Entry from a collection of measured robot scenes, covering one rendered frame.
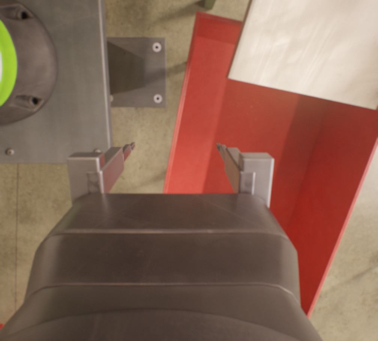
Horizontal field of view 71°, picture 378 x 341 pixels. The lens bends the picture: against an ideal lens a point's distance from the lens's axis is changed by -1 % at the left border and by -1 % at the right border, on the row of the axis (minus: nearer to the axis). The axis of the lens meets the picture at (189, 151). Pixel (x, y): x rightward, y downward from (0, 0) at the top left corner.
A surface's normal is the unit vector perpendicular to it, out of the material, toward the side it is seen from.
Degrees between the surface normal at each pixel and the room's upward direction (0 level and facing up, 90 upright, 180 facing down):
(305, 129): 0
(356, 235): 0
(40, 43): 62
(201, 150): 0
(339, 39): 30
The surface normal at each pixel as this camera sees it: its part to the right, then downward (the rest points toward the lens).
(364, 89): -0.07, 0.70
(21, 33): 0.91, -0.29
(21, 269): 0.02, 0.26
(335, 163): -0.98, -0.18
